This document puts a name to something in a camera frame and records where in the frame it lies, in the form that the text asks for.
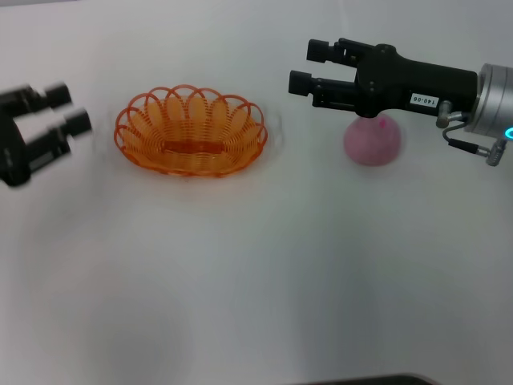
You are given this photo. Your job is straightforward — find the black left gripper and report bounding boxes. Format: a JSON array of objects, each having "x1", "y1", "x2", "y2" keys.
[{"x1": 0, "y1": 80, "x2": 93, "y2": 188}]

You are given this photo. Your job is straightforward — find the silver metal cable plug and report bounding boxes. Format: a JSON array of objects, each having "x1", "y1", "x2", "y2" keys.
[{"x1": 437, "y1": 100, "x2": 471, "y2": 130}]

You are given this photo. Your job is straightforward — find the pink peach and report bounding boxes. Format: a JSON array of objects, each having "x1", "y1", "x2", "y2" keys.
[{"x1": 343, "y1": 113, "x2": 403, "y2": 168}]

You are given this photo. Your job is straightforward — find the orange woven plastic basket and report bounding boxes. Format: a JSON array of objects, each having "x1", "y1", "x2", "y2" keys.
[{"x1": 114, "y1": 83, "x2": 269, "y2": 179}]

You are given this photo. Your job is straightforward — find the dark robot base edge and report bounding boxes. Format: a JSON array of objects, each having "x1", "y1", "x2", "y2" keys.
[{"x1": 303, "y1": 373, "x2": 437, "y2": 385}]

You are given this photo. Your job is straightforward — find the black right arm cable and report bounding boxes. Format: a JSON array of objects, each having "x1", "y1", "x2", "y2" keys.
[{"x1": 442, "y1": 119, "x2": 509, "y2": 167}]

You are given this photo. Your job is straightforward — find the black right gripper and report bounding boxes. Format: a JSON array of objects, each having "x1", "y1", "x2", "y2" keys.
[{"x1": 288, "y1": 37, "x2": 480, "y2": 120}]

